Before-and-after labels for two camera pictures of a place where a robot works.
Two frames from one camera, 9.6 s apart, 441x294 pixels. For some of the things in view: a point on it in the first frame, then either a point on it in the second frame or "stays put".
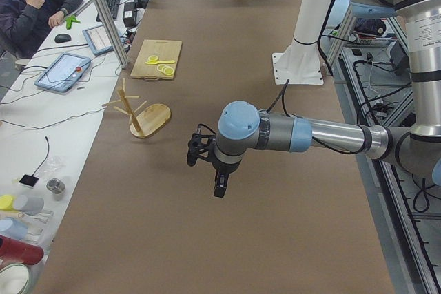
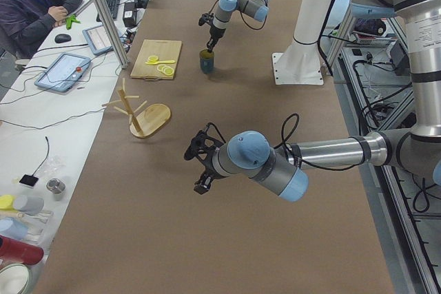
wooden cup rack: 142,124 stays put
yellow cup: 7,202 stays put
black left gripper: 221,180 → 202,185
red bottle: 14,250 stays put
